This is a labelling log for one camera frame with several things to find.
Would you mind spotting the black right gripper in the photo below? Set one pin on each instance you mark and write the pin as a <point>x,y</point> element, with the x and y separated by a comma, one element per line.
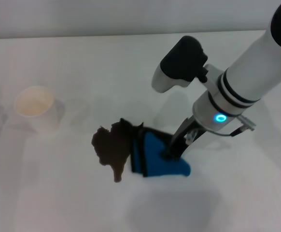
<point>185,137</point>

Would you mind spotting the blue rag with black trim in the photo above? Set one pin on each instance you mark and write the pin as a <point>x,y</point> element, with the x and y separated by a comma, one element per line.
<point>152,157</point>

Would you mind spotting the white paper cup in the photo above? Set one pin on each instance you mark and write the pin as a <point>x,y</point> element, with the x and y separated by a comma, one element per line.
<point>34,104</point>

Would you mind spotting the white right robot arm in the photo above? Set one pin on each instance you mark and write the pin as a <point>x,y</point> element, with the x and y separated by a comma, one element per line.
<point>246,75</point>

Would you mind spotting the black liquid stain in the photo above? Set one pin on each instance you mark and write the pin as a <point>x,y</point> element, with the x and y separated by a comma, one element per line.
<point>111,145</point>

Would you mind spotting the black and white wrist camera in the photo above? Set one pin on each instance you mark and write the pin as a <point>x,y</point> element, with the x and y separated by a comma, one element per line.
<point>181,60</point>

